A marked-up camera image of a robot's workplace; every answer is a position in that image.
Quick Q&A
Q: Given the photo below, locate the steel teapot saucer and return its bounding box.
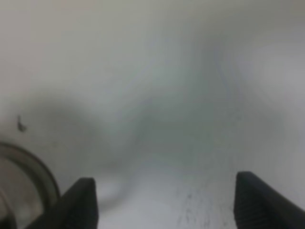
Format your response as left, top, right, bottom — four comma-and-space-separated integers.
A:
0, 142, 60, 229

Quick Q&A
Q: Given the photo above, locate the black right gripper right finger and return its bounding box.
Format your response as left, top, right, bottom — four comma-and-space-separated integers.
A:
234, 171, 305, 229

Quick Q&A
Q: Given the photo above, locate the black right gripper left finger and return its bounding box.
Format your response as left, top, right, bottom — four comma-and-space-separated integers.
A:
27, 178, 98, 229

